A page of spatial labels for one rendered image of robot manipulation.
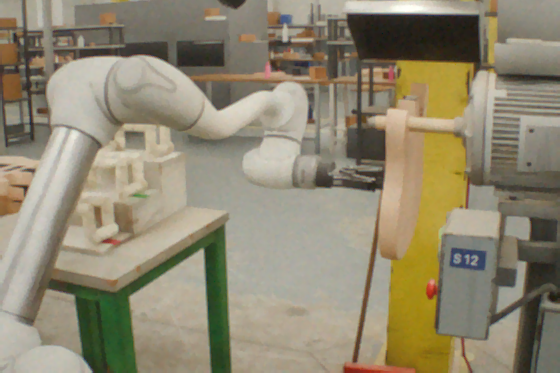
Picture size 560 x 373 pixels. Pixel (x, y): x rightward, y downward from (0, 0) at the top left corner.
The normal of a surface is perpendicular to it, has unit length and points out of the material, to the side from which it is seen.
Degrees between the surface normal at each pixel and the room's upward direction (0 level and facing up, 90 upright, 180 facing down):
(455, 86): 90
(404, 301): 90
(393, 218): 87
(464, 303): 90
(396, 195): 67
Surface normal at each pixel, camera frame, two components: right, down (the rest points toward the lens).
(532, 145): -0.37, 0.20
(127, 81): -0.22, -0.31
